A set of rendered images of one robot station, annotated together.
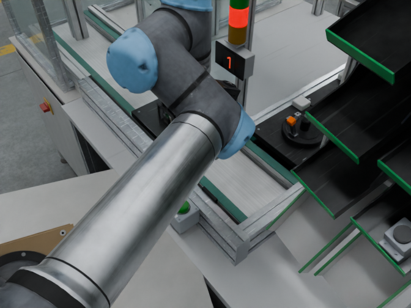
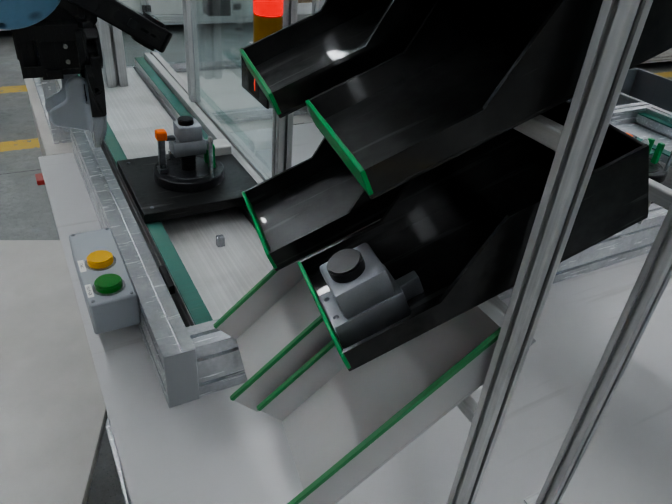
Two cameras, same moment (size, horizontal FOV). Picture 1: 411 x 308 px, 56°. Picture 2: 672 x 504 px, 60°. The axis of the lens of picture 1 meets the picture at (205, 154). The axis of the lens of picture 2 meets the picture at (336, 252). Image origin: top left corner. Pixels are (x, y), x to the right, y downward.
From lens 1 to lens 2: 0.47 m
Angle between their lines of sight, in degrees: 14
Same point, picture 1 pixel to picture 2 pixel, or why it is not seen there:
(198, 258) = (114, 383)
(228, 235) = (160, 338)
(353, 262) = (335, 395)
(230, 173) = (231, 268)
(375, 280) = (358, 429)
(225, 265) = (153, 403)
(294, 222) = (267, 323)
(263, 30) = not seen: hidden behind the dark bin
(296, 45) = not seen: hidden behind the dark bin
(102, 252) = not seen: outside the picture
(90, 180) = (14, 248)
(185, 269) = (80, 395)
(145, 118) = (132, 172)
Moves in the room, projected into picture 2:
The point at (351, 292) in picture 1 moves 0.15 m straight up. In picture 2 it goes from (315, 452) to (324, 348)
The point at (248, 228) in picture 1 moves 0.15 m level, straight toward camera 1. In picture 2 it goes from (203, 336) to (135, 410)
